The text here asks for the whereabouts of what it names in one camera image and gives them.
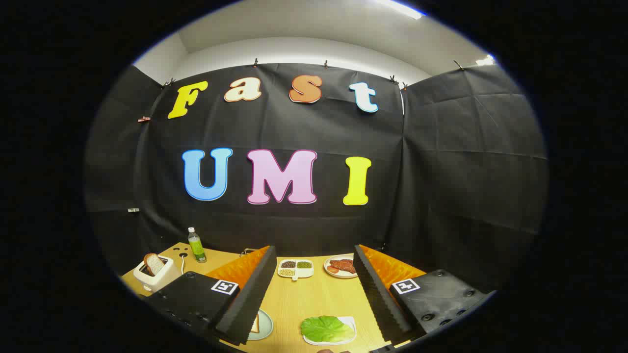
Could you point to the green label plastic bottle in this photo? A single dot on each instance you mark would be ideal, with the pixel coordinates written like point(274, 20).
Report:
point(196, 245)

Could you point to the brown grilled meat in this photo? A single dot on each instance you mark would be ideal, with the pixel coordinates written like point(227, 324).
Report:
point(345, 265)

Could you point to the toasted bread slice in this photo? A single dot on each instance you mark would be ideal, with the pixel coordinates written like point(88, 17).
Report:
point(153, 264)

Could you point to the white divided dish with beans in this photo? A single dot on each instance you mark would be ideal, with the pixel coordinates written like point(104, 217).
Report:
point(295, 269)

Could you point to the green lettuce leaf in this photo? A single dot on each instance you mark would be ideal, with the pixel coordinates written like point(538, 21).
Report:
point(326, 328)

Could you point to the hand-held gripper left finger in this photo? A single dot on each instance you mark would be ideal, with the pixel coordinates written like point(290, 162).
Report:
point(248, 304)

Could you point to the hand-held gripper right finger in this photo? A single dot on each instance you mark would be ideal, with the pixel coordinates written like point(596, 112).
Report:
point(380, 299)

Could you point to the pale green round plate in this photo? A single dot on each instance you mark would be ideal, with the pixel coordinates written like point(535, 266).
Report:
point(265, 326)

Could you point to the white square plate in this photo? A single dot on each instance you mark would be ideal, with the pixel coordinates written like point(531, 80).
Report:
point(350, 322)

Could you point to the black backdrop cloth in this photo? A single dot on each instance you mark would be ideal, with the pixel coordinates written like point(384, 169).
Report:
point(294, 127)

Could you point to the white bread slice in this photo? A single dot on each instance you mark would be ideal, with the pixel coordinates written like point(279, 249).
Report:
point(255, 323)

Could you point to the ceiling light strip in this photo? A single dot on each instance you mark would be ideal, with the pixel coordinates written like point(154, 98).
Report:
point(485, 61)

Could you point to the white toaster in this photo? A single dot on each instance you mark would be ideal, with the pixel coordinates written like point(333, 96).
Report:
point(157, 280)

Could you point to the white round plate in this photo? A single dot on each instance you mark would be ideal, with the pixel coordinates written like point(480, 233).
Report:
point(343, 275)

